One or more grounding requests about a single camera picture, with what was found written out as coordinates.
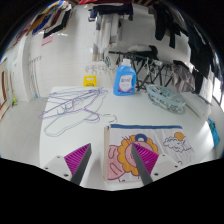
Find white hanging clothes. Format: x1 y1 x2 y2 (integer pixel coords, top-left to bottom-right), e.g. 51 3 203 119
94 13 122 55

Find pale blue round peg hanger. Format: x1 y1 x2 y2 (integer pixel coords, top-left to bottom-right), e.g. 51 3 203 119
145 84 187 115

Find white bedding on rack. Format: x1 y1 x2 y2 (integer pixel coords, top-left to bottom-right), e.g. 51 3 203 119
128 44 158 55

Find purple wire clothes hanger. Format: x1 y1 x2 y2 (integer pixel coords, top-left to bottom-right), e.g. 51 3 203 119
48 87 109 108
38 89 109 123

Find black hanging trousers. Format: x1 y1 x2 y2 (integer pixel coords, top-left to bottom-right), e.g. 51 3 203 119
186 19 215 95

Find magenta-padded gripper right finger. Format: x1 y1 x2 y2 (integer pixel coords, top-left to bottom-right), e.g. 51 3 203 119
130 142 184 186

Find yellow floor sign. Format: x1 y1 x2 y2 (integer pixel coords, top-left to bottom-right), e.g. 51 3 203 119
83 75 98 88

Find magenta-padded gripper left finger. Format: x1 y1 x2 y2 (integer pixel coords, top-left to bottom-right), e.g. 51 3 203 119
42 143 92 186

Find large white pillow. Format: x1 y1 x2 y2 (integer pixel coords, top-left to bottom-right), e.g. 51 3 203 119
181 91 214 121

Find black folding drying rack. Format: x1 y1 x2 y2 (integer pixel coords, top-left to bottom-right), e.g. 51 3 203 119
108 49 175 92

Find dark hanging clothes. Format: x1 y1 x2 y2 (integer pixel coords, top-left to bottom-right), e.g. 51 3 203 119
151 2 188 50

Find blue detergent bottle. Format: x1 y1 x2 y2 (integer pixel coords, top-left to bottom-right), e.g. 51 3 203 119
112 58 137 97

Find white peg hanger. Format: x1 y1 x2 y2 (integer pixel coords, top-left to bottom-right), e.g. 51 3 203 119
84 61 113 75

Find pink wall notice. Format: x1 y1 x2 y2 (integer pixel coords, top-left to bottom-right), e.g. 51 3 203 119
40 33 55 47

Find blue plastic container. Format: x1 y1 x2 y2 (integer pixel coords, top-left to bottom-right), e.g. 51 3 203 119
208 118 221 148

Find grey garment on rack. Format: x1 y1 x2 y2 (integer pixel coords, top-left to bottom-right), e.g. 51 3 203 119
171 60 197 93

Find cartoon print towel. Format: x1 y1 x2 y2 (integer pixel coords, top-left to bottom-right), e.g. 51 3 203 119
103 123 196 183

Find row of colourful hanging clothes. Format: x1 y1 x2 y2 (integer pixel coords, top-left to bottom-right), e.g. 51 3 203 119
24 0 73 38

